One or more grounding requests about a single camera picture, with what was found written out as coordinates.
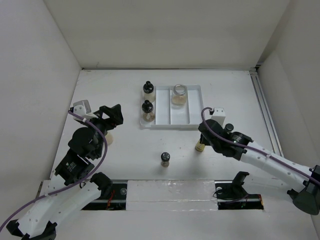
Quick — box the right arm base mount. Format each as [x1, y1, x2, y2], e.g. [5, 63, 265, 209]
[212, 171, 264, 211]

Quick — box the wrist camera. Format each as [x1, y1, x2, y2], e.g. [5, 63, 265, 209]
[210, 107, 226, 127]
[70, 99, 98, 121]

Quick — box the yellow liquid bottle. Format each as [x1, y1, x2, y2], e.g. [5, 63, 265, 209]
[195, 140, 206, 152]

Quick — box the white divided tray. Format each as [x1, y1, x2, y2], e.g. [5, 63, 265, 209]
[140, 85, 204, 130]

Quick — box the black cap spice bottle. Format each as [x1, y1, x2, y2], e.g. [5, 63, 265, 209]
[141, 100, 155, 122]

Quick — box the wide glass jar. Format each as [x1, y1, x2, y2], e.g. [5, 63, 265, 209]
[171, 84, 188, 106]

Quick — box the black knob spice bottle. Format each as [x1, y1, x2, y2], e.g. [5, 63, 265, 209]
[142, 81, 156, 103]

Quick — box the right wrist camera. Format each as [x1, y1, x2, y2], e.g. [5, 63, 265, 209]
[210, 107, 226, 127]

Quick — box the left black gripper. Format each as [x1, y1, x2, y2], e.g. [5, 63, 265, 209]
[82, 103, 123, 157]

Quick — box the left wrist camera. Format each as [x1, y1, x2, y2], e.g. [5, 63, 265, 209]
[70, 99, 98, 121]

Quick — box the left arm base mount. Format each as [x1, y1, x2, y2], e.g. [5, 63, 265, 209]
[79, 172, 128, 211]

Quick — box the small black cap bottle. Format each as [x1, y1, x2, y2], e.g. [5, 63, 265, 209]
[160, 152, 171, 167]

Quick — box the cream cap spice bottle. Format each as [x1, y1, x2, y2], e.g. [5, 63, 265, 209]
[105, 132, 114, 146]

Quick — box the dark cap spice jar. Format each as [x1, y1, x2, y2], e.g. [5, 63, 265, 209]
[224, 123, 234, 133]

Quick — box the aluminium rail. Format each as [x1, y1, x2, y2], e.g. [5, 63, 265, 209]
[249, 67, 284, 157]

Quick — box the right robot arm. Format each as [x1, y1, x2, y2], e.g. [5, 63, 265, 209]
[198, 119, 320, 216]

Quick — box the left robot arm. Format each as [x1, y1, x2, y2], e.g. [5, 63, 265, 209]
[1, 100, 124, 240]

